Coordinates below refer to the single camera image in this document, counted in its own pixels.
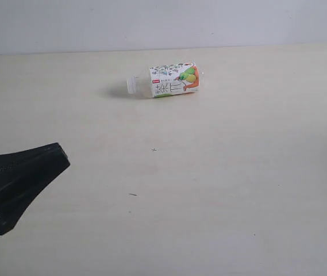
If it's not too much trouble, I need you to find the clear fruit-label bottle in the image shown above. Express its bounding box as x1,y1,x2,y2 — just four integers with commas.
126,62,204,98

